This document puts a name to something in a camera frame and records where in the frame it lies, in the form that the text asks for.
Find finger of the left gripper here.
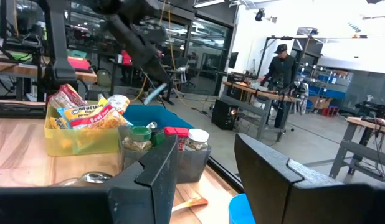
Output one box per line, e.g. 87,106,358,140
145,58,170,84

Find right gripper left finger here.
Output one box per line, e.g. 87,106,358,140
0,134,179,224

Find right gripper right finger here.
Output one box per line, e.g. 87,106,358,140
234,133,385,224

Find teal striped-handle spoon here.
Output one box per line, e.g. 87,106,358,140
143,82,168,106

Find white yellow ramen packet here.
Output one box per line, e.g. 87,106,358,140
107,94,131,115

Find red-lidded spice tin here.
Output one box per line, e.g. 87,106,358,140
163,126,190,152

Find dark green tin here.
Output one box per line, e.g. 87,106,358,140
150,127,166,147

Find green-lidded spice jar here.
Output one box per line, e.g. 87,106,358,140
122,126,153,152

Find white-lidded spice jar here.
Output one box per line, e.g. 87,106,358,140
184,128,211,152

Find yellow blue-edged ramen packet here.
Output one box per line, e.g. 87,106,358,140
57,98,133,130

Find orange yellow ramen packet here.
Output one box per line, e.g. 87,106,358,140
48,116,72,131

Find red container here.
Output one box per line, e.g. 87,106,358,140
120,49,133,65

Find blue plastic bin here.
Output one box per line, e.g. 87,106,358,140
122,104,196,131

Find pink flat item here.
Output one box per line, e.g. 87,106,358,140
67,56,92,72

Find yellow translucent plastic bin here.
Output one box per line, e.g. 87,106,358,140
44,102,131,157

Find blue plastic bowl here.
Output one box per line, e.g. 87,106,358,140
228,192,257,224

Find black computer tower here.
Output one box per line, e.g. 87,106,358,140
211,98,239,131

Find grey translucent plastic bin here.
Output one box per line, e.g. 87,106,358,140
117,126,212,184

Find wooden workbench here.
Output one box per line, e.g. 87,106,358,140
222,80,301,141
328,115,385,183
0,57,98,83

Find blue storage bin rack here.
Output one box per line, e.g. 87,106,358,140
307,74,352,100

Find person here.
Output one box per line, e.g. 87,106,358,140
257,43,301,130

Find yellow hanging cable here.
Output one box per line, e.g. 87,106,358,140
161,0,181,103

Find black aluminium rig frame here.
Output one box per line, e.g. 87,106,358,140
0,0,245,194

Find orange-handled silver spoon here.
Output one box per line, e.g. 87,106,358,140
171,197,209,214

